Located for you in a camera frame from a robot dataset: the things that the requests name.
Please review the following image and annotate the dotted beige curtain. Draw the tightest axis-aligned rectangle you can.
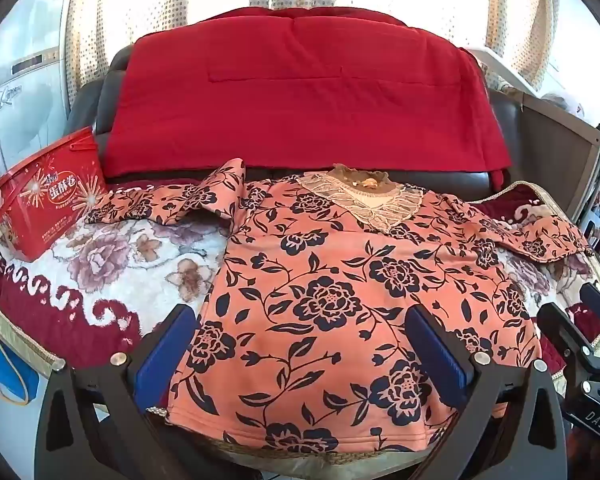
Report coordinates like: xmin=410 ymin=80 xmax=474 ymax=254
xmin=65 ymin=0 xmax=562 ymax=92

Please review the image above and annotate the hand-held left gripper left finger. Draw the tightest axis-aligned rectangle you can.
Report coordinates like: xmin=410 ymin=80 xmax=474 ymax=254
xmin=36 ymin=304 xmax=198 ymax=480

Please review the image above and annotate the blue bag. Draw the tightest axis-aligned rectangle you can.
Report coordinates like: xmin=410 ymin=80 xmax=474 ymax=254
xmin=0 ymin=316 xmax=42 ymax=407

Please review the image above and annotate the orange floral shirt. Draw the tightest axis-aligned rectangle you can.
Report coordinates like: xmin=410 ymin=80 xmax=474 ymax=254
xmin=87 ymin=157 xmax=595 ymax=461

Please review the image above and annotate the red snack box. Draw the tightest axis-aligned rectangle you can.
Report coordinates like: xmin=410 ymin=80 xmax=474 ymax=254
xmin=0 ymin=126 xmax=112 ymax=263

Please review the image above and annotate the burgundy white floral sofa cover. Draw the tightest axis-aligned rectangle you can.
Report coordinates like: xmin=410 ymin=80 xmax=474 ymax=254
xmin=0 ymin=175 xmax=600 ymax=461

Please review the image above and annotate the black leather sofa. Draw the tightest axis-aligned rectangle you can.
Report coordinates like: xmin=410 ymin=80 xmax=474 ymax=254
xmin=72 ymin=42 xmax=523 ymax=192

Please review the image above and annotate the white standing air conditioner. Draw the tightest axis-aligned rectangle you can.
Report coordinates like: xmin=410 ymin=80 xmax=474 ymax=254
xmin=0 ymin=0 xmax=83 ymax=173

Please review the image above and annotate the red blanket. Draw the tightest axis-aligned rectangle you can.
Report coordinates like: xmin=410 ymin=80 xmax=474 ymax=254
xmin=100 ymin=6 xmax=513 ymax=181

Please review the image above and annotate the white plastic furniture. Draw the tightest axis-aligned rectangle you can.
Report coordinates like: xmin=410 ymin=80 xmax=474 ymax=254
xmin=466 ymin=44 xmax=537 ymax=95

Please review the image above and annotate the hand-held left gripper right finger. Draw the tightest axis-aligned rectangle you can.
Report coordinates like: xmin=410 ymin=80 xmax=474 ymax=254
xmin=404 ymin=304 xmax=569 ymax=480

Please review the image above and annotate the wooden crib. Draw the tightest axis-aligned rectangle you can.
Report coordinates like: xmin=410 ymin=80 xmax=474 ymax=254
xmin=514 ymin=89 xmax=600 ymax=257

